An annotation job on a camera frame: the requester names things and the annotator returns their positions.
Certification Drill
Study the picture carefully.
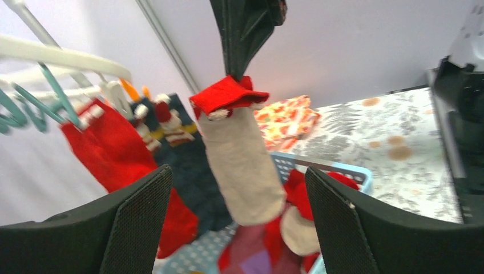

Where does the metal drying rack stand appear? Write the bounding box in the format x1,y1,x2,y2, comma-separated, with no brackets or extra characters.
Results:
3,0,93,87

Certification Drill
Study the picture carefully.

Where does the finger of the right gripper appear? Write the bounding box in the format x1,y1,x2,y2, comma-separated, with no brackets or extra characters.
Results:
210,0,288,82

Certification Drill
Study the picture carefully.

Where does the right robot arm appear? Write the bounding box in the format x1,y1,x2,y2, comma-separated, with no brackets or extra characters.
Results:
276,1,483,223

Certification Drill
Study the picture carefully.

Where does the red beige sock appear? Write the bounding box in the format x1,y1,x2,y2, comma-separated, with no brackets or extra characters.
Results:
189,76,286,226

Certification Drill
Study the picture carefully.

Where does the purple patchwork sock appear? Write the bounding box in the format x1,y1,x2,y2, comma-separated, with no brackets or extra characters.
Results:
218,225,301,273

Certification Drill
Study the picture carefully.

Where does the orange floral cloth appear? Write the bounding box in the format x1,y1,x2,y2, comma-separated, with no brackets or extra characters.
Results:
254,95,321,152

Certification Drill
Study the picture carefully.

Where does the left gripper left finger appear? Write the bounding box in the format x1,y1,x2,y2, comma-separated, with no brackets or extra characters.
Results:
1,165,173,273

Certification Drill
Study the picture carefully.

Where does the navy christmas sock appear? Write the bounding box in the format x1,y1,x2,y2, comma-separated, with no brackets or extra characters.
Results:
131,94,232,235

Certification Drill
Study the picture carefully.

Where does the red santa sock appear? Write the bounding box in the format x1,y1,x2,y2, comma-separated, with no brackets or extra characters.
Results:
263,169,360,274

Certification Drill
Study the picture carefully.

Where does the floral table mat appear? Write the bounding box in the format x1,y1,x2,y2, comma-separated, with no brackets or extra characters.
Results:
291,88,462,223

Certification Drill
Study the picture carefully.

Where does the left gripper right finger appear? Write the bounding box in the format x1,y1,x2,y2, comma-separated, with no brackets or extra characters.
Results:
305,167,483,273

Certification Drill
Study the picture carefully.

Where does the blue plastic basket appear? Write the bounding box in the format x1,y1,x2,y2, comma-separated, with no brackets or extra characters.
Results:
153,152,372,273

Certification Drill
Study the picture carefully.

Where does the white clip hanger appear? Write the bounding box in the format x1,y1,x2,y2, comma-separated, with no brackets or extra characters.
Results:
1,35,148,135

